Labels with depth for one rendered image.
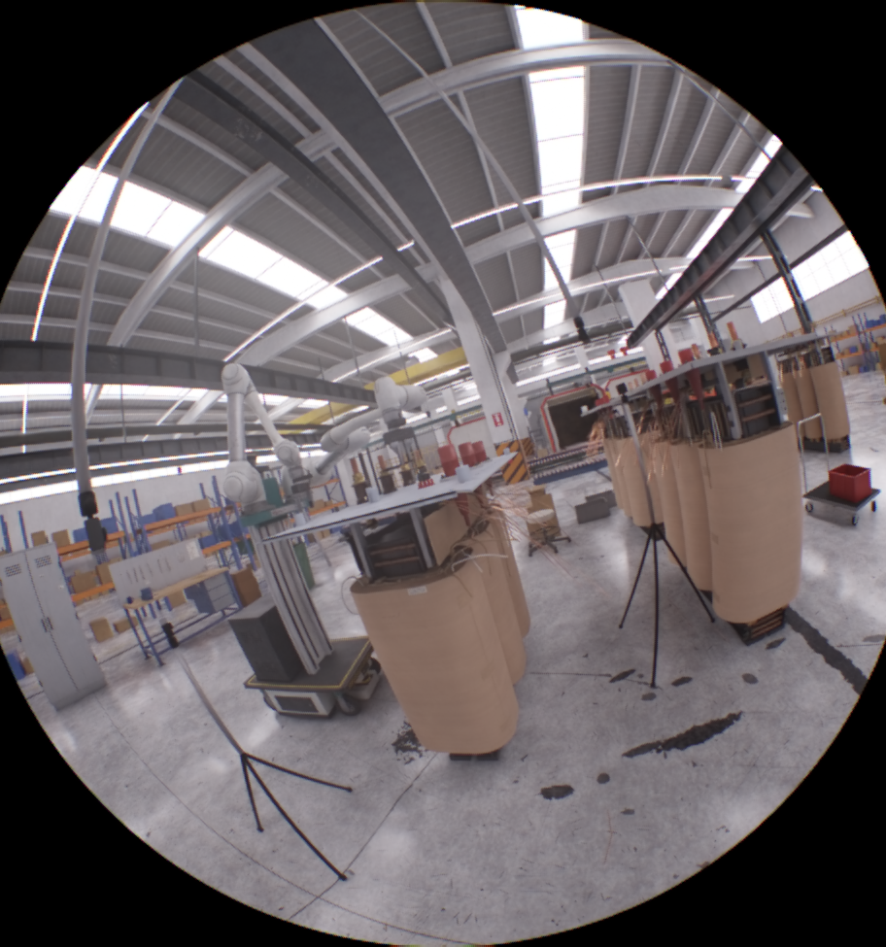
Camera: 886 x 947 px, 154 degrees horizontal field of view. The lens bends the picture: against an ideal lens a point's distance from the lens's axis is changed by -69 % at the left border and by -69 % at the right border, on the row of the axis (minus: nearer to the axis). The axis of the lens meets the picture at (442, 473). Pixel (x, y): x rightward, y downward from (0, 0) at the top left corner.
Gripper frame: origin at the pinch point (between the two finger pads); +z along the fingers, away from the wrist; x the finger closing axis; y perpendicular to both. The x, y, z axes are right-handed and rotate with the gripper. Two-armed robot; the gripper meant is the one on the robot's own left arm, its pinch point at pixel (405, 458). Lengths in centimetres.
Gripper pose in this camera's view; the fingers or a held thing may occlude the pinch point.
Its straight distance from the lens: 145.8
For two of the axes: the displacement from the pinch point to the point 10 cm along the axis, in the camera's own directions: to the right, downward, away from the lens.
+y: -4.1, 1.0, 9.1
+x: -8.6, 2.7, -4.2
